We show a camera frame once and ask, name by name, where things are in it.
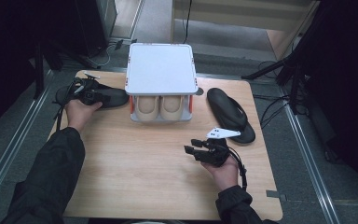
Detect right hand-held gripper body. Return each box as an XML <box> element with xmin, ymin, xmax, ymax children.
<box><xmin>199</xmin><ymin>126</ymin><xmax>242</xmax><ymax>168</ymax></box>

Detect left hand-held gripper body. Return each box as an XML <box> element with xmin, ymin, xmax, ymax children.
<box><xmin>72</xmin><ymin>71</ymin><xmax>104</xmax><ymax>106</ymax></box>

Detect black flip-flop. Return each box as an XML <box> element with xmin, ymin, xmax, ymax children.
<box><xmin>206</xmin><ymin>87</ymin><xmax>256</xmax><ymax>145</ymax></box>
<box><xmin>54</xmin><ymin>77</ymin><xmax>130</xmax><ymax>109</ymax></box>

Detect cream clog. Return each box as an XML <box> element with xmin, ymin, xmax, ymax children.
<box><xmin>158</xmin><ymin>95</ymin><xmax>185</xmax><ymax>121</ymax></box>
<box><xmin>134</xmin><ymin>95</ymin><xmax>160</xmax><ymax>121</ymax></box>

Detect white shoe rack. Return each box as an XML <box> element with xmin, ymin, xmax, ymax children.
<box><xmin>124</xmin><ymin>42</ymin><xmax>200</xmax><ymax>123</ymax></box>

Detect person's right hand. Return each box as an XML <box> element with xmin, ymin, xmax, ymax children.
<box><xmin>200</xmin><ymin>156</ymin><xmax>241</xmax><ymax>192</ymax></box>

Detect person's left hand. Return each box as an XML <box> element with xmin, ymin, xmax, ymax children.
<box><xmin>63</xmin><ymin>99</ymin><xmax>103</xmax><ymax>133</ymax></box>

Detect black floor plug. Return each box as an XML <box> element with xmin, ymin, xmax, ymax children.
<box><xmin>114</xmin><ymin>38</ymin><xmax>138</xmax><ymax>51</ymax></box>

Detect black metal stand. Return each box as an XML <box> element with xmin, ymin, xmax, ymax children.
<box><xmin>32</xmin><ymin>40</ymin><xmax>63</xmax><ymax>101</ymax></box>

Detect grey tape strip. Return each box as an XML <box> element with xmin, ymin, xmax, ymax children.
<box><xmin>266</xmin><ymin>189</ymin><xmax>288</xmax><ymax>202</ymax></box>

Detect dark grey cabinet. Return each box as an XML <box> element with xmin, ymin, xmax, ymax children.
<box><xmin>96</xmin><ymin>0</ymin><xmax>119</xmax><ymax>40</ymax></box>

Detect black curtain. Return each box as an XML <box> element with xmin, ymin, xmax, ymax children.
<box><xmin>0</xmin><ymin>0</ymin><xmax>101</xmax><ymax>139</ymax></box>
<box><xmin>292</xmin><ymin>0</ymin><xmax>358</xmax><ymax>200</ymax></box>

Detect black tripod stand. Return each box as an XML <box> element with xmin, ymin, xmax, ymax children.
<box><xmin>241</xmin><ymin>43</ymin><xmax>311</xmax><ymax>116</ymax></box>

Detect right hand-held gripper cable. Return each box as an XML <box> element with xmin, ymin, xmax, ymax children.
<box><xmin>227</xmin><ymin>145</ymin><xmax>249</xmax><ymax>191</ymax></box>

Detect hand-held gripper cable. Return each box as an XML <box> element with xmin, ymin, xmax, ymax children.
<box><xmin>227</xmin><ymin>145</ymin><xmax>249</xmax><ymax>191</ymax></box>
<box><xmin>53</xmin><ymin>78</ymin><xmax>86</xmax><ymax>132</ymax></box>

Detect white floor cable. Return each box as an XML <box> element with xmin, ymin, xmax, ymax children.
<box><xmin>86</xmin><ymin>43</ymin><xmax>111</xmax><ymax>68</ymax></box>

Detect left hand-held gripper cable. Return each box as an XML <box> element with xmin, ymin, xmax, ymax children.
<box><xmin>53</xmin><ymin>78</ymin><xmax>86</xmax><ymax>132</ymax></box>

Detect black floor cables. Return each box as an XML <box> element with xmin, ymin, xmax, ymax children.
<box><xmin>253</xmin><ymin>92</ymin><xmax>293</xmax><ymax>130</ymax></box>

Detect metal floor rail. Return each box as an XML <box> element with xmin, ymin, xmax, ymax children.
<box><xmin>279</xmin><ymin>88</ymin><xmax>341</xmax><ymax>224</ymax></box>
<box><xmin>0</xmin><ymin>69</ymin><xmax>55</xmax><ymax>216</ymax></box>

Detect black hanging cable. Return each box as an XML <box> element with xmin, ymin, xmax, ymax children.
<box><xmin>182</xmin><ymin>0</ymin><xmax>194</xmax><ymax>45</ymax></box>

